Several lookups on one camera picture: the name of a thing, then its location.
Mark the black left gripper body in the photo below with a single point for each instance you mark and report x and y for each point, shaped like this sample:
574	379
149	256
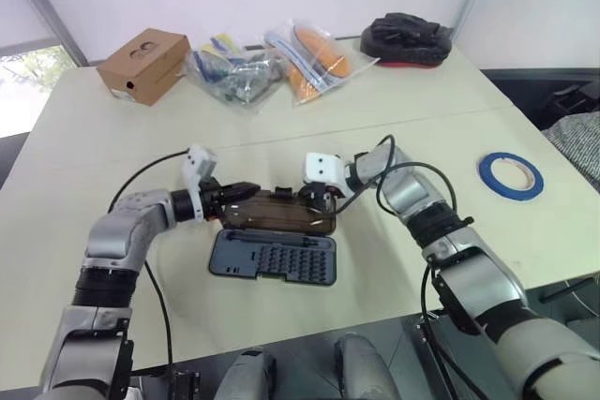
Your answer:
213	198

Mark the brown cardboard box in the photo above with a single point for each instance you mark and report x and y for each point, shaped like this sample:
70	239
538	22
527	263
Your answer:
140	67

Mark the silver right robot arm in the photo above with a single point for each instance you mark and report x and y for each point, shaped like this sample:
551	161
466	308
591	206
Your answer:
473	269

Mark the black chair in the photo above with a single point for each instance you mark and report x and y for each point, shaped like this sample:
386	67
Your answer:
569	98

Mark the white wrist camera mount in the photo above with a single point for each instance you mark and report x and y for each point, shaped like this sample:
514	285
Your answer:
323	168
197	161

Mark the dark window frame post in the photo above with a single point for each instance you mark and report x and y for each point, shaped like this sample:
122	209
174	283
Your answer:
51	11

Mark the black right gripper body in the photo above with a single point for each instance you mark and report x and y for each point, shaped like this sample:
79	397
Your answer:
327	189

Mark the blue tape roll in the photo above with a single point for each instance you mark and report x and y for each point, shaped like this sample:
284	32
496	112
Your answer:
484	174

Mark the black and red pad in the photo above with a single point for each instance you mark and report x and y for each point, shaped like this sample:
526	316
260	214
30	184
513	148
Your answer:
403	39

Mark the plastic bag with orange insoles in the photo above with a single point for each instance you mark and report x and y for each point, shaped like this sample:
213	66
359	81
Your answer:
323	58

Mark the grey speckled fabric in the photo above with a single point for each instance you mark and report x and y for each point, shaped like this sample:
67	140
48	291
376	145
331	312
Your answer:
581	137

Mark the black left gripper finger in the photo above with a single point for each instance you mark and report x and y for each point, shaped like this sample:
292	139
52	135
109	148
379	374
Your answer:
239	199
241	187

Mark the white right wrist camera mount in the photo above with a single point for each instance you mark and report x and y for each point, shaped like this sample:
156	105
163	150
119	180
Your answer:
323	168

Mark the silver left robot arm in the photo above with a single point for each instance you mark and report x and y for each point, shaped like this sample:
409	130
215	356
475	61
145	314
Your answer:
122	226

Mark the plastic bag with small items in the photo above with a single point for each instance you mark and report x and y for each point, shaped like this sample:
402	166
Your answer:
234	77

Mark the dark blue tool tray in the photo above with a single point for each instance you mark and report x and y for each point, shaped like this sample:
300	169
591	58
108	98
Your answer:
234	256

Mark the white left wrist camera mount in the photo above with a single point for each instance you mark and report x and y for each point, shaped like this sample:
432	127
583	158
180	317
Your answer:
197	161

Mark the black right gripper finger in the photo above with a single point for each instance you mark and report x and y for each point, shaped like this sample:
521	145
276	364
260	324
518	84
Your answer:
319	204
307	190

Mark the grey rounded shape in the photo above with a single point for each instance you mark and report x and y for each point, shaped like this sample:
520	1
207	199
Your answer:
365	367
246	374

